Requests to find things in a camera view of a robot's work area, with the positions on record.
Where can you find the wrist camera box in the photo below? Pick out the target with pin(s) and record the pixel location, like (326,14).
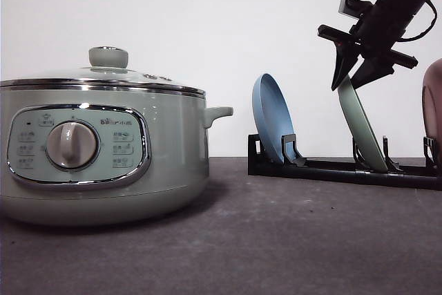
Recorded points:
(354,8)

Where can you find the black plate rack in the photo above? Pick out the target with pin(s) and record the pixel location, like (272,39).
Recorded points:
(294,164)

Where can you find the green electric steamer pot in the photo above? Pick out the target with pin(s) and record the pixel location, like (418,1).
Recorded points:
(102,155)

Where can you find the green plate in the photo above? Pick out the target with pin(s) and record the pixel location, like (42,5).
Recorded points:
(361,128)

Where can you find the glass steamer lid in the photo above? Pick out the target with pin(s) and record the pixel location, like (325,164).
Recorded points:
(108,71)

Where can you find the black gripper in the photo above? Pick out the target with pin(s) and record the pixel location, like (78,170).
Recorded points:
(377,34)

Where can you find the pink plate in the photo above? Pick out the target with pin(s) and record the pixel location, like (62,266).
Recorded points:
(432,105)

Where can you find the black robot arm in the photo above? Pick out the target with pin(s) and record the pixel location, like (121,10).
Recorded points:
(373,38)

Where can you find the blue plate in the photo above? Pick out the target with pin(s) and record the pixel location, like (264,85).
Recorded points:
(271,114)

